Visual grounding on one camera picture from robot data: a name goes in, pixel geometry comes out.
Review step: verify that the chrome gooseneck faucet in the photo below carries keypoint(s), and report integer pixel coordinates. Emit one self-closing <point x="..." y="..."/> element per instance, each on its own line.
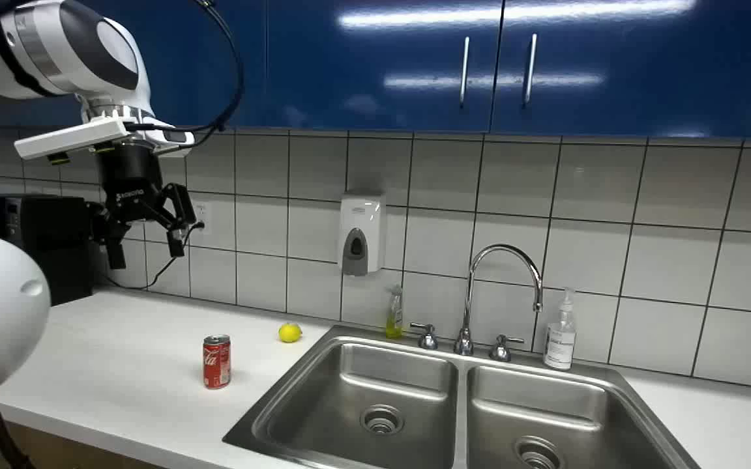
<point x="466" y="303"/>

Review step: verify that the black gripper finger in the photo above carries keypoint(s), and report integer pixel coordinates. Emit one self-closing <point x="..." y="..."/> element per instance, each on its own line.
<point x="181" y="213"/>
<point x="116" y="237"/>

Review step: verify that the yellow lemon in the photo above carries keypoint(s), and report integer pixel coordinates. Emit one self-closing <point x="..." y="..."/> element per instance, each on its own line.
<point x="290" y="333"/>

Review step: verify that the wooden base cabinet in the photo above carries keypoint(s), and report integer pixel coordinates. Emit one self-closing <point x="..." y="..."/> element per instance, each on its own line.
<point x="52" y="455"/>

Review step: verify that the clear pump soap bottle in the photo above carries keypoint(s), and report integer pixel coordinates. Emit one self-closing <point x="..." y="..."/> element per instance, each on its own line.
<point x="558" y="342"/>

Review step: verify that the white wall soap dispenser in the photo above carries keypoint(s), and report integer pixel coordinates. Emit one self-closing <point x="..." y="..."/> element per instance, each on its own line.
<point x="360" y="229"/>

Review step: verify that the green dish soap bottle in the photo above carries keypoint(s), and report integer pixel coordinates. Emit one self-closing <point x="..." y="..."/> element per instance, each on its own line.
<point x="395" y="320"/>

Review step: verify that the white wall outlet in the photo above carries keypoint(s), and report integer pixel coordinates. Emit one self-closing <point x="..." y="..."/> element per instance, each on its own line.
<point x="202" y="209"/>

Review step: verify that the red soda can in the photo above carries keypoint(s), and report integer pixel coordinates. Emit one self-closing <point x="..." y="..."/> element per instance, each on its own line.
<point x="216" y="364"/>

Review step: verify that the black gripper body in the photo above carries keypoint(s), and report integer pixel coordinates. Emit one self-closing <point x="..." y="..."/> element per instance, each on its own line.
<point x="130" y="174"/>

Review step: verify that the chrome faucet knob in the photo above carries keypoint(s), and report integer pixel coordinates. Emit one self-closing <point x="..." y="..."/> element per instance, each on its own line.
<point x="426" y="337"/>
<point x="502" y="351"/>

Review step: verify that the black countertop appliance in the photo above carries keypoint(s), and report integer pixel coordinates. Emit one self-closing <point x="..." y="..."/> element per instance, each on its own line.
<point x="52" y="244"/>

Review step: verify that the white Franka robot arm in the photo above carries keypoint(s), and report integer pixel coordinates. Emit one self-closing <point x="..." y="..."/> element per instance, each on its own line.
<point x="52" y="44"/>

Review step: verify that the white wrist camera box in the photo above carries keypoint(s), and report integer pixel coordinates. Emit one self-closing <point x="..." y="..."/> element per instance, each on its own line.
<point x="71" y="138"/>

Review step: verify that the stainless steel double sink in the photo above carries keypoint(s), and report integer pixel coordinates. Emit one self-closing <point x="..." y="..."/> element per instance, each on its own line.
<point x="453" y="407"/>

